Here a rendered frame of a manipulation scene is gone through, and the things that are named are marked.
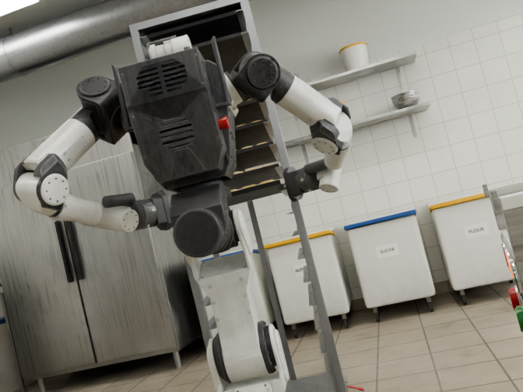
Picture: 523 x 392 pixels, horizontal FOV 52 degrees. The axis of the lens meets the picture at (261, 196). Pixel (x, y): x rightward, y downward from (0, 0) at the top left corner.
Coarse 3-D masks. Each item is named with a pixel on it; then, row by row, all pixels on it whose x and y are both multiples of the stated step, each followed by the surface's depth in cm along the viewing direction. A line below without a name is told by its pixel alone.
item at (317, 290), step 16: (240, 0) 208; (256, 48) 207; (272, 112) 206; (272, 128) 205; (288, 160) 205; (304, 240) 203; (304, 256) 203; (320, 288) 202; (320, 304) 202; (336, 352) 201; (336, 368) 200; (336, 384) 200
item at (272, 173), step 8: (264, 168) 208; (272, 168) 207; (240, 176) 208; (248, 176) 213; (256, 176) 222; (264, 176) 231; (272, 176) 241; (224, 184) 225; (232, 184) 234; (240, 184) 245; (248, 184) 256; (256, 184) 267
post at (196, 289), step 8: (136, 32) 211; (136, 40) 211; (136, 48) 211; (136, 56) 211; (176, 192) 208; (192, 272) 206; (192, 280) 206; (192, 288) 206; (200, 288) 207; (200, 296) 205; (200, 304) 205; (200, 312) 205; (200, 320) 205; (208, 320) 207; (208, 328) 205; (208, 336) 205; (208, 344) 204
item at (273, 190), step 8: (264, 184) 172; (272, 184) 171; (280, 184) 175; (232, 192) 172; (240, 192) 172; (248, 192) 173; (256, 192) 183; (264, 192) 195; (272, 192) 211; (280, 192) 226; (232, 200) 193; (240, 200) 208; (248, 200) 224
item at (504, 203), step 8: (496, 192) 49; (520, 192) 50; (496, 200) 49; (504, 200) 49; (512, 200) 48; (520, 200) 48; (496, 208) 49; (504, 208) 49; (512, 208) 48; (520, 208) 48; (504, 216) 49; (512, 216) 49; (520, 216) 48; (512, 224) 49; (520, 224) 48; (512, 232) 49; (520, 232) 48; (512, 240) 49; (520, 240) 48; (512, 248) 50; (520, 248) 48; (520, 256) 48
